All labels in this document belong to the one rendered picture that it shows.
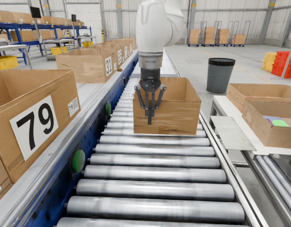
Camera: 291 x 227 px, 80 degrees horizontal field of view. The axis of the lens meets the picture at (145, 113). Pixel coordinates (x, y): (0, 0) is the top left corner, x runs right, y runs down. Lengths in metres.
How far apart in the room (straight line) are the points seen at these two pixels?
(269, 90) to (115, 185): 1.22
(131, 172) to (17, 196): 0.33
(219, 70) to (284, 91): 2.30
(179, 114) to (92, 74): 0.63
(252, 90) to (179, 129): 0.77
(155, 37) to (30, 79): 0.51
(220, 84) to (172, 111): 3.10
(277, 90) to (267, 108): 0.40
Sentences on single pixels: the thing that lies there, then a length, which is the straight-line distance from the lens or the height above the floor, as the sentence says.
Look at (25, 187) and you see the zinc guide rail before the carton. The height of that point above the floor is 0.89.
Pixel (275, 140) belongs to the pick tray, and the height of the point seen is 0.78.
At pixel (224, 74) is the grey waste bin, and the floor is 0.40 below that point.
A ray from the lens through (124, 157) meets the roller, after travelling 0.68.
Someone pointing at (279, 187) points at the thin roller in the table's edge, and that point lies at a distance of 0.71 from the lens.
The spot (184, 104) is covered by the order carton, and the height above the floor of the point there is 0.90.
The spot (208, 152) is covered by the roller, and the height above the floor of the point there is 0.74.
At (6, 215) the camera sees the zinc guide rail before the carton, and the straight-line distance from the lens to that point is 0.43.
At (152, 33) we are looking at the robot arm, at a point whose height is 1.18.
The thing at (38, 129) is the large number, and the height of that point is 0.95.
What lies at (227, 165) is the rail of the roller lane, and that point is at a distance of 0.73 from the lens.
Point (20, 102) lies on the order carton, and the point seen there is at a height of 1.04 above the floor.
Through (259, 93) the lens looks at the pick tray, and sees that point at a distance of 1.46.
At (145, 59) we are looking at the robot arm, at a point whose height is 1.09.
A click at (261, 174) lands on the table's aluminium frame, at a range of 0.78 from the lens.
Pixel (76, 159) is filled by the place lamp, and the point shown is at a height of 0.84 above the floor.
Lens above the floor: 1.19
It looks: 26 degrees down
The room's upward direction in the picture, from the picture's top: straight up
